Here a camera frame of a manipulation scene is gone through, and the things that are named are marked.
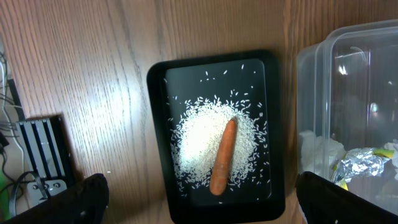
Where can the orange carrot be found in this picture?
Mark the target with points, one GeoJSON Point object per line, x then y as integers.
{"type": "Point", "coordinates": [220, 172]}

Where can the white paper napkin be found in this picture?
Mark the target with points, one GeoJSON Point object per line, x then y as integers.
{"type": "Point", "coordinates": [318, 155]}

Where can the pile of white rice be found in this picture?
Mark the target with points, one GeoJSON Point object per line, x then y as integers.
{"type": "Point", "coordinates": [199, 102]}

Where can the yellow silver snack wrapper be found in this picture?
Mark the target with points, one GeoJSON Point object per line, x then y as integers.
{"type": "Point", "coordinates": [361, 162]}

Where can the clear plastic bin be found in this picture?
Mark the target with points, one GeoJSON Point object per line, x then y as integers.
{"type": "Point", "coordinates": [347, 91]}

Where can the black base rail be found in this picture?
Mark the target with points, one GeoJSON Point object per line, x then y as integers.
{"type": "Point", "coordinates": [46, 149]}

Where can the grey control box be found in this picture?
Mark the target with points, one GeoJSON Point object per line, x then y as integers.
{"type": "Point", "coordinates": [51, 187]}

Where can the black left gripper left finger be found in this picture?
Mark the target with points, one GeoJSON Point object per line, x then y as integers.
{"type": "Point", "coordinates": [85, 202]}

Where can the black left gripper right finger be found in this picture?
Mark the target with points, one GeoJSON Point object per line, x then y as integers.
{"type": "Point", "coordinates": [321, 201]}

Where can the black tray bin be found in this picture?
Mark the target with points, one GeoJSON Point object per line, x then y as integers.
{"type": "Point", "coordinates": [182, 208]}

